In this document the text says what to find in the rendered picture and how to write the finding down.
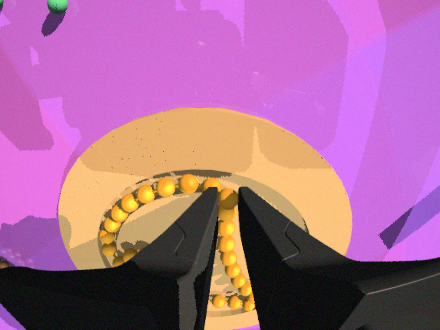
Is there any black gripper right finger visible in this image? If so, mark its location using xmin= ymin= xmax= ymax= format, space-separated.
xmin=237 ymin=186 xmax=440 ymax=330

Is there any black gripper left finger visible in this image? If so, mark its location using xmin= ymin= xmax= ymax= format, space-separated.
xmin=0 ymin=186 xmax=219 ymax=330

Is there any light orange round board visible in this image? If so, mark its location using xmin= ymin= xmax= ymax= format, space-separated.
xmin=59 ymin=108 xmax=352 ymax=270

